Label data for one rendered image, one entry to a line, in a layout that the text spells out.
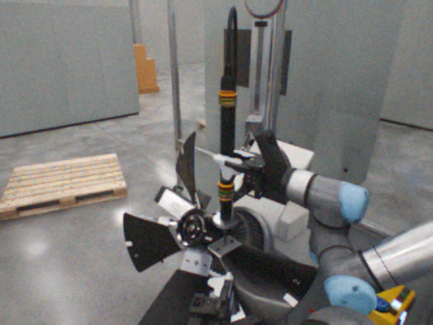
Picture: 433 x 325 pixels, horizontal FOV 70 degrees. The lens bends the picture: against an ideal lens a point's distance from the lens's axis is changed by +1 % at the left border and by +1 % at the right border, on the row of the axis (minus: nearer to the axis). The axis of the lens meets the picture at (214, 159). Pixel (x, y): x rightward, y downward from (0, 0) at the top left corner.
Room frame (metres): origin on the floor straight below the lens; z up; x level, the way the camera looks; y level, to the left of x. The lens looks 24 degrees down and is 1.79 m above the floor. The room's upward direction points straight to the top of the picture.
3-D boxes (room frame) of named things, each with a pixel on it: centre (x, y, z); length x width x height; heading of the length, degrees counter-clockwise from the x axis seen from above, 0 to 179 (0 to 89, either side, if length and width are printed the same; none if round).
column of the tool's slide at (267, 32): (1.43, -0.20, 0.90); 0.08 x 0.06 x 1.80; 76
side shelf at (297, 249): (1.18, -0.37, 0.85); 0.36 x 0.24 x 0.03; 41
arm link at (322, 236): (0.54, -0.25, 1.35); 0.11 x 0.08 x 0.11; 174
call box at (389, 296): (0.65, -0.49, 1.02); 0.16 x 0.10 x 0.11; 131
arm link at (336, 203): (0.55, -0.25, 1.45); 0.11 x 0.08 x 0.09; 51
